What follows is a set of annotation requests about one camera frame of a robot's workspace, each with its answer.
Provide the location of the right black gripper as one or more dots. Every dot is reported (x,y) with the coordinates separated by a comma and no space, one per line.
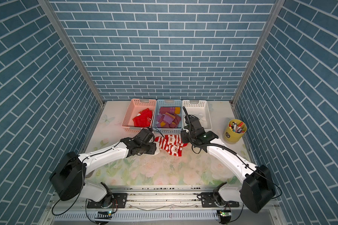
(183,136)

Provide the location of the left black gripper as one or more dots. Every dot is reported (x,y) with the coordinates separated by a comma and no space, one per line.
(153,148)

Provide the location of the red white sock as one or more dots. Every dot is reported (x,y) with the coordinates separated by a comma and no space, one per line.
(144,118)

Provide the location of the purple striped sock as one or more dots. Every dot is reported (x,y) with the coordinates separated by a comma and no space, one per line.
(168,120)
(170,110)

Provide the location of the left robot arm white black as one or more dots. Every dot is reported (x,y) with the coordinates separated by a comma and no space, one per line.
(68,178)

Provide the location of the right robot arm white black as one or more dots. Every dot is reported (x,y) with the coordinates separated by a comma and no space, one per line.
(257,186)

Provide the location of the white plastic basket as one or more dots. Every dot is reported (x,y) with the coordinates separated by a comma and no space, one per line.
(199,109)

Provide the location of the pink plastic basket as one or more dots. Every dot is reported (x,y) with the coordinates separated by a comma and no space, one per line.
(136,105)

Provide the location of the light blue plastic basket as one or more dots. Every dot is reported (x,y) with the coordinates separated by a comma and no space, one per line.
(168,103)

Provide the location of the small white sock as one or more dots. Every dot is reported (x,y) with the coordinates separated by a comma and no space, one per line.
(157,151)

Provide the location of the yellow pen cup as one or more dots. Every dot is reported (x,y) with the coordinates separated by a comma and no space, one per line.
(234,131)

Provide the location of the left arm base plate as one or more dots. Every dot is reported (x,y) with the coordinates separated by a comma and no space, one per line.
(115,201)

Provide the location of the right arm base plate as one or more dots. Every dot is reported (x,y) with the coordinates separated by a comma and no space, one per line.
(211,200)

